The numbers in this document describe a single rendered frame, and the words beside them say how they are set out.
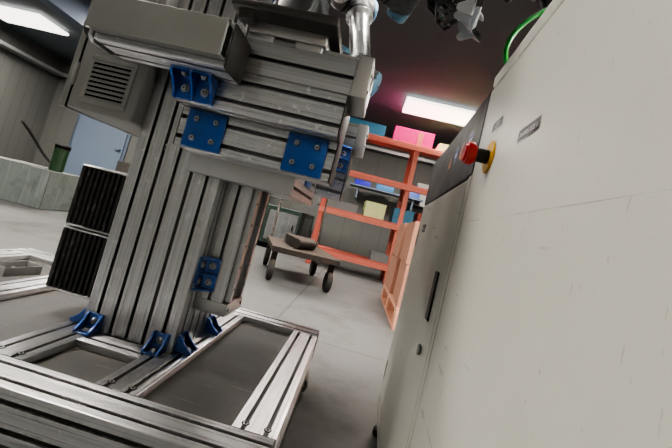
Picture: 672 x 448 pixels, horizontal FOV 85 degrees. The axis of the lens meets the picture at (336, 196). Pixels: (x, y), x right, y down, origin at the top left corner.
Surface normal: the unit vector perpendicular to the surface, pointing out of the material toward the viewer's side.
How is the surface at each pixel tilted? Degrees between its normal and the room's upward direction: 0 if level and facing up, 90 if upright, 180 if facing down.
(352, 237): 90
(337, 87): 90
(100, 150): 90
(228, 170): 90
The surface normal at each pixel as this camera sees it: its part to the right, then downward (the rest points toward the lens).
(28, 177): -0.05, -0.09
